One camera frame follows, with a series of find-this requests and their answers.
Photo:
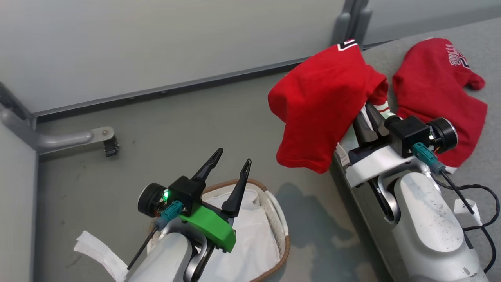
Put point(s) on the red garment with white trim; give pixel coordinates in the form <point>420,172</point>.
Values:
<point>321,102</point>

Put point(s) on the wicker laundry basket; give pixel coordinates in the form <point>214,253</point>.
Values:
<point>283,243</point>

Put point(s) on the red jersey with print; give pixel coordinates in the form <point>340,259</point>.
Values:
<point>434,86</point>

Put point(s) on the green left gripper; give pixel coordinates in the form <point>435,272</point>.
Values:
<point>213,227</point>

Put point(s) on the grey double partition post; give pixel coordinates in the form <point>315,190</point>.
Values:
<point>352,19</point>

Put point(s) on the black caster wheel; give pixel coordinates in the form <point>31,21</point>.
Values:
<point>111,148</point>

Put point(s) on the grey single partition post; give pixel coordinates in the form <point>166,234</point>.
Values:
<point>11,100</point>

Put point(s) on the white fabric strip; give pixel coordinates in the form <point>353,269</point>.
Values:
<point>100,250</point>

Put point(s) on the grey fabric sofa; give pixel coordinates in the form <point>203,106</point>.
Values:
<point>485,47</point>

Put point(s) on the white basket liner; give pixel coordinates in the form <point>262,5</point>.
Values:
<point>254,239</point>

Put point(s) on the grey partition bottom rail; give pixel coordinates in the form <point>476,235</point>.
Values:
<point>176,88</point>

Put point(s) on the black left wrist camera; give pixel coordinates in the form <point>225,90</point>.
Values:
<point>184,194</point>

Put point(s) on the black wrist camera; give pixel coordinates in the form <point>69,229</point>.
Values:
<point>184,194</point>
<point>411,133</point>

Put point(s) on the grey partition support foot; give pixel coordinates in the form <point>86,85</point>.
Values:
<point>58,139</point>

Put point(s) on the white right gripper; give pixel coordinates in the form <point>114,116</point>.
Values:
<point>375,164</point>

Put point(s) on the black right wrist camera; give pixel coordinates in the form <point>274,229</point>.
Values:
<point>411,133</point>

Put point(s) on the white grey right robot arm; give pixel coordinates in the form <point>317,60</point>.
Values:
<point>426,227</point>

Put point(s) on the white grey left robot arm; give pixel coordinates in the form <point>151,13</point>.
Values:
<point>168,258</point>

